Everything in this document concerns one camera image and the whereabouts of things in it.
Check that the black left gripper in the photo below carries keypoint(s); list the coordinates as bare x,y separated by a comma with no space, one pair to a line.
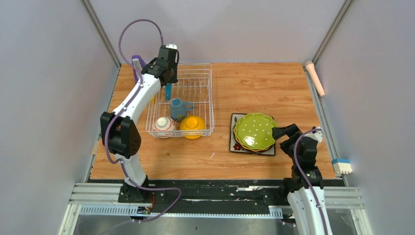
172,79

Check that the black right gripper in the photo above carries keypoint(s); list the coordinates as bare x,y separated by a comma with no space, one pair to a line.
289,130

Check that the blue polka dot plate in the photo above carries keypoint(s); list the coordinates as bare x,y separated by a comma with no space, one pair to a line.
168,91

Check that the round red rimmed plate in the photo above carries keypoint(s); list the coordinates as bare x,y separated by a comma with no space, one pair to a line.
259,151

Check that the green polka dot plate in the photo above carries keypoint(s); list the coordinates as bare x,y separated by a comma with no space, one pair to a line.
254,131

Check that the teal floral mug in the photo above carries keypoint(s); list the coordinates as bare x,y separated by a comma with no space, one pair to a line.
179,109

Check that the square floral plate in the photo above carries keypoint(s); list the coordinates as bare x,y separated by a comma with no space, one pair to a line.
236,147

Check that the white orange patterned bowl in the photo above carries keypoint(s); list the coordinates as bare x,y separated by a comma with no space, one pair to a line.
164,127

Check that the yellow ribbed bowl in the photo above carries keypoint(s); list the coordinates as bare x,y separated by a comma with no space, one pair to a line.
192,127

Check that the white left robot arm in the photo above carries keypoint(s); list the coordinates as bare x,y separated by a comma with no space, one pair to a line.
120,136

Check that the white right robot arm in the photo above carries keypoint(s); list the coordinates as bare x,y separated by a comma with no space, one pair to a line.
304,189

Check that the purple metronome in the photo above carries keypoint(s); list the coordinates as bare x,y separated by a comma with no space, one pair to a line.
138,64

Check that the white blue toy block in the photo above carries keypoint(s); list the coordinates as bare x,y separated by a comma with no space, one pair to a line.
342,166

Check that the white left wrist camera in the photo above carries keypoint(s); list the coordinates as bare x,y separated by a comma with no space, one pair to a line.
171,46

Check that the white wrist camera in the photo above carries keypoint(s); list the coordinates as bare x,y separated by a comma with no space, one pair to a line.
317,134
171,46

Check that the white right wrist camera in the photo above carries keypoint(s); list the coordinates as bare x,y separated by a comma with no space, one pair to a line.
317,134

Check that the white wire dish rack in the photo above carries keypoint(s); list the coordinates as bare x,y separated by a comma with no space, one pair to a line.
194,86

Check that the beige cylinder handle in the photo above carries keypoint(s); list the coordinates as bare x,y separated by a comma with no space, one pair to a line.
310,67

